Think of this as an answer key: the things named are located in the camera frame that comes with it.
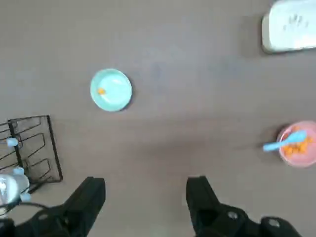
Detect green bowl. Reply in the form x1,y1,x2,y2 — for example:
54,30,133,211
89,68,133,112

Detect black wire cup rack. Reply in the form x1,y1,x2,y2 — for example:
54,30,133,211
0,115,64,195

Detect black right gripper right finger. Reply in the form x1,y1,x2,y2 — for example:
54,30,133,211
186,175,302,237

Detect white rectangular tray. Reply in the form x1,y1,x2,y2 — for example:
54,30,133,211
261,0,316,54

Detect white cup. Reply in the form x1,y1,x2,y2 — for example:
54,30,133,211
0,172,30,205

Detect orange popcorn heap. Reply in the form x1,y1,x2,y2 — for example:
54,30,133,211
282,127,314,156

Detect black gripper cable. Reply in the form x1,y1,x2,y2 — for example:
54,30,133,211
0,201,50,211

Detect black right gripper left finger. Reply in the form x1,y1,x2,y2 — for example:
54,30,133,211
0,176,106,237

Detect blue spoon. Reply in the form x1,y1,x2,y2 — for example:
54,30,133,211
263,130,308,153

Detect pink bowl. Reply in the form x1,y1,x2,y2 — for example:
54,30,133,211
276,120,316,168

